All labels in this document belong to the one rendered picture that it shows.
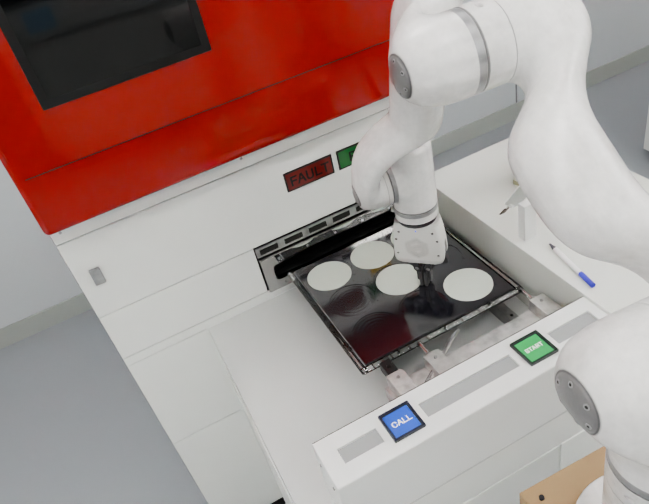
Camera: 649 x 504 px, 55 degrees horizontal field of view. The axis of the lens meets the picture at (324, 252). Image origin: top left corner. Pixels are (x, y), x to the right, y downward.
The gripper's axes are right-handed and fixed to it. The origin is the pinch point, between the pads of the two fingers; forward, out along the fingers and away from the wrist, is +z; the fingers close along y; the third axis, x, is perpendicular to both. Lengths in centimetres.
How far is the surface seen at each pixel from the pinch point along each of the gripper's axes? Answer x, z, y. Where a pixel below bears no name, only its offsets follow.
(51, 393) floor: 7, 92, -170
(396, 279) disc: -0.3, 2.0, -6.4
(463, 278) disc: 2.0, 2.0, 7.5
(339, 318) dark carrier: -13.6, 2.0, -14.9
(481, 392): -31.1, -4.0, 17.3
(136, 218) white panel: -18, -24, -52
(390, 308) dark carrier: -9.1, 2.0, -5.2
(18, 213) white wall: 51, 33, -191
